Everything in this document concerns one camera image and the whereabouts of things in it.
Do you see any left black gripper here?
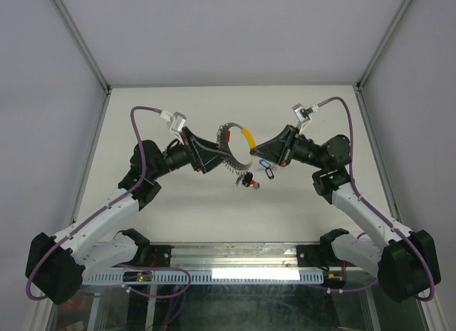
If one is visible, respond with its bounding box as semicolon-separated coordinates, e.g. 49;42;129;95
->
150;127;230;180

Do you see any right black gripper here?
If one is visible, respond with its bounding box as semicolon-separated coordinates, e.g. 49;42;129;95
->
249;125;328;171

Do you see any keyring with yellow handle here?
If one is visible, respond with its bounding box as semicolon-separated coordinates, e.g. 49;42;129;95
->
217;122;257;174

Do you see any red tagged key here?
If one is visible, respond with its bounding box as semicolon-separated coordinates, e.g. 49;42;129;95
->
243;179;260;189

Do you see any blue tagged key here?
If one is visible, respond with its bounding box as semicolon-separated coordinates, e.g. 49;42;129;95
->
259;159;274;169

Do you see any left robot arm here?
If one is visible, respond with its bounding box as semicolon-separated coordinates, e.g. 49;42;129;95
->
25;127;229;305

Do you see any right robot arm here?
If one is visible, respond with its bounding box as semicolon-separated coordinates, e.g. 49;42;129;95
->
250;125;441;303

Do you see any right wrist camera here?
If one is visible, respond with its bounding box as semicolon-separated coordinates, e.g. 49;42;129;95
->
292;104;319;132

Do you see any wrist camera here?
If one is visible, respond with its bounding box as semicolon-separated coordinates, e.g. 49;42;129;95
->
160;110;187;135
292;104;319;132

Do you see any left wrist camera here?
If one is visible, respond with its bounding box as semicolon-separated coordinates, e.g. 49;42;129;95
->
160;110;187;135

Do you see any aluminium mounting rail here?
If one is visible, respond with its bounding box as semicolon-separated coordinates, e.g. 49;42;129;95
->
45;241;403;271

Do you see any white slotted cable duct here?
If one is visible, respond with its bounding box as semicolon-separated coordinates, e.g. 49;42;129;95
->
83;268;323;286

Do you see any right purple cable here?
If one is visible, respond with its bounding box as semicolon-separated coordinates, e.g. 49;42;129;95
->
316;96;437;301

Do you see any right aluminium frame post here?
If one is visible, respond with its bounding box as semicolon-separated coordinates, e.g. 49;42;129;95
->
356;0;415;91

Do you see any aluminium frame post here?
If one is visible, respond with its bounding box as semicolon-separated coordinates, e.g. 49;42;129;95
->
356;0;415;91
49;0;111;93

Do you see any left aluminium frame post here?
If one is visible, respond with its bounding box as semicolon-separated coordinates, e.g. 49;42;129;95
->
49;0;111;93

